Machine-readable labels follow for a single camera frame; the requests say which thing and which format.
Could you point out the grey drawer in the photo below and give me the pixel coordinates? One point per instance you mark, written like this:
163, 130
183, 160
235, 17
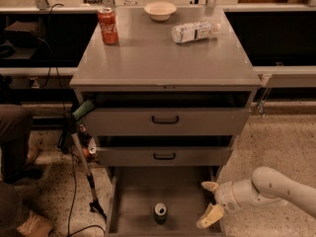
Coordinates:
189, 150
174, 113
136, 190

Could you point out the red cola can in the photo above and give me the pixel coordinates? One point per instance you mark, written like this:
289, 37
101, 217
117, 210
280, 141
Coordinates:
108, 25

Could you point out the clear plastic water bottle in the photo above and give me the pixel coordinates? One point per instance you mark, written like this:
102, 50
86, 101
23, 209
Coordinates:
194, 31

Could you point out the green soda can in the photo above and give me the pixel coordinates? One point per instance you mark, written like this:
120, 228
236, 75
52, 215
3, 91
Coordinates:
160, 211

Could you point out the brown shoe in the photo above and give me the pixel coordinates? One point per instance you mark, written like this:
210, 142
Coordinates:
31, 155

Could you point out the grey metal drawer cabinet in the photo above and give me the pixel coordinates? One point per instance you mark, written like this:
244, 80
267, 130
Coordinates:
146, 59

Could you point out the grabber tool with green handle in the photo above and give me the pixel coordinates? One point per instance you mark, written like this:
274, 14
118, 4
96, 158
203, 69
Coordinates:
70, 122

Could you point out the orange can on floor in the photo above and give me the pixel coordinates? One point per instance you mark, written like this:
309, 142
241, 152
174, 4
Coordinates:
89, 154

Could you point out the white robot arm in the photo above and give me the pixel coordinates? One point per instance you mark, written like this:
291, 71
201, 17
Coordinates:
267, 187

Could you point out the dark box on shelf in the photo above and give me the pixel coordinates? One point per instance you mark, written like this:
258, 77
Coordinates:
23, 34

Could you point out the grey top drawer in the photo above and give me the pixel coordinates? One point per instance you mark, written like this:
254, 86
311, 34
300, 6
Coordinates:
174, 113

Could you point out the white bowl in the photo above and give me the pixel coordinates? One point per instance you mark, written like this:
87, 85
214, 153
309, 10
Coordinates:
160, 11

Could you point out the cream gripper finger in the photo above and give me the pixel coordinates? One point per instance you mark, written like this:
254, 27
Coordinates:
210, 186
213, 213

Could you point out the tan shoe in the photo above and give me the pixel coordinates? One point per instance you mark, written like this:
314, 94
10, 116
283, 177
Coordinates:
30, 224

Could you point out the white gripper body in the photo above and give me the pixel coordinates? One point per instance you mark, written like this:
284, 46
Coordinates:
227, 194

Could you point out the grey bottom drawer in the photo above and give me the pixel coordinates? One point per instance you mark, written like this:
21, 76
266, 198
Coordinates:
136, 190

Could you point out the person's brown trouser leg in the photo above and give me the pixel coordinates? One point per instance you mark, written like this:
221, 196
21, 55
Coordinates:
15, 128

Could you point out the grey middle drawer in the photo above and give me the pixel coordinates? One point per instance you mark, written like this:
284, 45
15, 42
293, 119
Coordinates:
189, 150

